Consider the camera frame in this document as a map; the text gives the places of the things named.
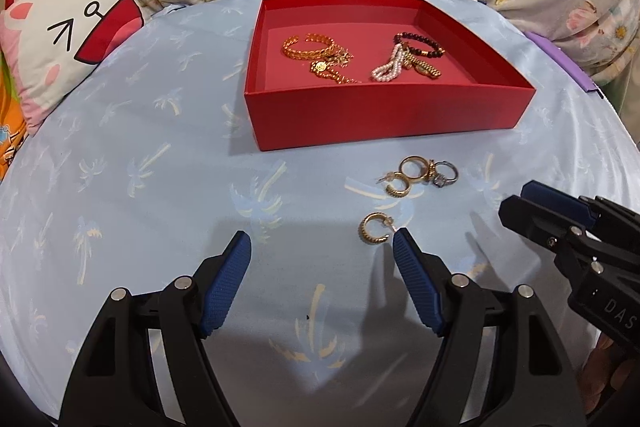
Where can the colourful cartoon print cloth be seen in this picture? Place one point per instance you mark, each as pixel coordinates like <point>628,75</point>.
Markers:
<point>7,132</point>

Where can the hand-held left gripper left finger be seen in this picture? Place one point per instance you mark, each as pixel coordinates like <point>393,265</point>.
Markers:
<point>225,287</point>

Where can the light blue palm-print cloth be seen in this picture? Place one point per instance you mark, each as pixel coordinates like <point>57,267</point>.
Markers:
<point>150,157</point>

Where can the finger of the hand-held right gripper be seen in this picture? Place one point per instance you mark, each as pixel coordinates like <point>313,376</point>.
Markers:
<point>555,202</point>
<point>530,217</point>

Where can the cat face pillow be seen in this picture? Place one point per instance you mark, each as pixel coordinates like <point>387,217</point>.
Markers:
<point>50,57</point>

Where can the person's right hand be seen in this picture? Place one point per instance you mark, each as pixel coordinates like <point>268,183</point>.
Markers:
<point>600,367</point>

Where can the purple notebook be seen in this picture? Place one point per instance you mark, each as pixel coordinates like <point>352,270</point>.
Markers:
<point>560,57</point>

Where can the gold hoop earring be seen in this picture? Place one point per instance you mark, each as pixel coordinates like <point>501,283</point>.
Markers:
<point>398,193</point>
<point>361,232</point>

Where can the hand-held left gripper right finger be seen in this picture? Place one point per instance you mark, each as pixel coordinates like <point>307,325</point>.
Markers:
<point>417,282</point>

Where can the red cardboard box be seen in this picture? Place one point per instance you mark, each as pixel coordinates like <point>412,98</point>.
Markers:
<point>380,117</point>

